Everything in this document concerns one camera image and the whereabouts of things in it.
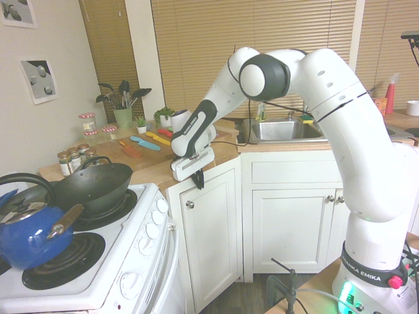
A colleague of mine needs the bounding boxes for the green utensil holder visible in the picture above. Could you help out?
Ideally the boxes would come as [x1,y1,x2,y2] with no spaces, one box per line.
[113,107,134,130]

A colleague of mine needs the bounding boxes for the black spoon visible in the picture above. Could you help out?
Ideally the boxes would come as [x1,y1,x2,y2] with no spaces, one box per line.
[118,80,130,109]

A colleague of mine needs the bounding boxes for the white round container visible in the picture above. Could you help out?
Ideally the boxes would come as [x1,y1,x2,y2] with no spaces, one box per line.
[170,109,193,132]

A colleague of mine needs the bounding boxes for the grey shapes poster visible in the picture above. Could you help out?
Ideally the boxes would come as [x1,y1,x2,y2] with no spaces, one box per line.
[18,58,60,105]
[0,0,37,29]

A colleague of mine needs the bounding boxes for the metal whisk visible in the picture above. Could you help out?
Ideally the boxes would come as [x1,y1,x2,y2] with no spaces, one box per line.
[107,93,122,111]

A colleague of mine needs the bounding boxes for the orange knife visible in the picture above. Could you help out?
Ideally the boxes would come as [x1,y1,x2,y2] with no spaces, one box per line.
[119,140,142,158]

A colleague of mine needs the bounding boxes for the glass jar red checkered lid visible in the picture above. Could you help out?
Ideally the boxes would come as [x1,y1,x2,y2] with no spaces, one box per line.
[101,126,118,142]
[78,113,96,133]
[83,130,100,147]

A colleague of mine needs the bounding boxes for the black ladle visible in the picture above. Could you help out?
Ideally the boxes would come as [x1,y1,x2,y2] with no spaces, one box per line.
[129,87,153,109]

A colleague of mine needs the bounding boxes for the white drawer front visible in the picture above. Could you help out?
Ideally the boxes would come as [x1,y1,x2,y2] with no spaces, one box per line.
[251,160,344,184]

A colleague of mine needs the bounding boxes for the black wok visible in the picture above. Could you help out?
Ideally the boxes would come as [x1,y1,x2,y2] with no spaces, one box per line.
[46,156,134,240]

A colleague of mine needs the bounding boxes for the white electric stove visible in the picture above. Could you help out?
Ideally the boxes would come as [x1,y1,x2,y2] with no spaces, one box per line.
[0,181,197,314]

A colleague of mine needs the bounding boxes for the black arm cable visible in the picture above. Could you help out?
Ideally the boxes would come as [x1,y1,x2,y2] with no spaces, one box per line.
[211,96,256,147]

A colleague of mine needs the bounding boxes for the yellow knife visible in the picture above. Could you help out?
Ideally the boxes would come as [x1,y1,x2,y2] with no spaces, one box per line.
[145,131,172,147]

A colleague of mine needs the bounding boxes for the large wooden cutting board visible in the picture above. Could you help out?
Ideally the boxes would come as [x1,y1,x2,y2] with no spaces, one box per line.
[94,127,240,171]

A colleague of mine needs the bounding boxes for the blue kettle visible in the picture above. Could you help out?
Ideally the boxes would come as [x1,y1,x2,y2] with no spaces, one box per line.
[0,173,78,271]

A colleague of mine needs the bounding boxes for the tan window blinds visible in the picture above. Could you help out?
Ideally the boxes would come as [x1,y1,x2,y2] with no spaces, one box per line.
[78,0,145,115]
[151,0,357,119]
[355,0,419,111]

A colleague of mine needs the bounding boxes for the stainless steel sink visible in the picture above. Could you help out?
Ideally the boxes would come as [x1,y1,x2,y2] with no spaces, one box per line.
[242,118,416,145]

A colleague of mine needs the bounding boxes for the black camera on stand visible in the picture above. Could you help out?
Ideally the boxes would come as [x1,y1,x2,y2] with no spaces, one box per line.
[401,31,419,68]

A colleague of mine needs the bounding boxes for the black spatula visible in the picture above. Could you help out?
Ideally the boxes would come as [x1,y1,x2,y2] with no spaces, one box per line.
[97,82,119,109]

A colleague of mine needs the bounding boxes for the orange box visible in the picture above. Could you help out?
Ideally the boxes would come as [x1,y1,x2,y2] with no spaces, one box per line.
[373,97,388,116]

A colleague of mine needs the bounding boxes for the red spray bottle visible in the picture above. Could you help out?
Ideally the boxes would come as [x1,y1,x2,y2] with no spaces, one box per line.
[384,73,400,114]

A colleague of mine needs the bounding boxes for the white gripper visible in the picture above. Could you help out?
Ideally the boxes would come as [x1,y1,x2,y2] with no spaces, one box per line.
[170,147,216,190]

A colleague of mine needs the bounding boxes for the small spiky plant white pot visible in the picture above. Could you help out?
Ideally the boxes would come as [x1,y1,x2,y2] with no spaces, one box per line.
[134,114,148,134]

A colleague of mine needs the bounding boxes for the white sink cabinet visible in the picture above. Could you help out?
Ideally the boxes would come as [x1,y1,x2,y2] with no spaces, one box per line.
[240,152,354,283]

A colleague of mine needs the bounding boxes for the white cabinet door with knob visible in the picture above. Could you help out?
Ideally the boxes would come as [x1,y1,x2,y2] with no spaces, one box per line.
[179,176,240,313]

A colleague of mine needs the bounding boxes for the bushy succulent white pot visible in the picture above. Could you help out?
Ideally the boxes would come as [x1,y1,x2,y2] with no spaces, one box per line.
[153,107,176,129]

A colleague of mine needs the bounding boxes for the white sink cabinet door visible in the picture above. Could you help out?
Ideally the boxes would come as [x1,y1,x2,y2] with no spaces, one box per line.
[260,188,335,266]
[334,188,353,232]

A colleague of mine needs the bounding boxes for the black C clamp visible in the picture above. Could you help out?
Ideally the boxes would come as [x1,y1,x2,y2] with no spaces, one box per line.
[266,257,308,314]

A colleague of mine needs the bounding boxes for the white corner cabinet frame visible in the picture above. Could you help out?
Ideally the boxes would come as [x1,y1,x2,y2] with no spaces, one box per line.
[165,158,245,314]

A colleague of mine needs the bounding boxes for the teal knife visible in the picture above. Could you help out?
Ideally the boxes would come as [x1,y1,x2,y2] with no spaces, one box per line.
[130,135,161,151]

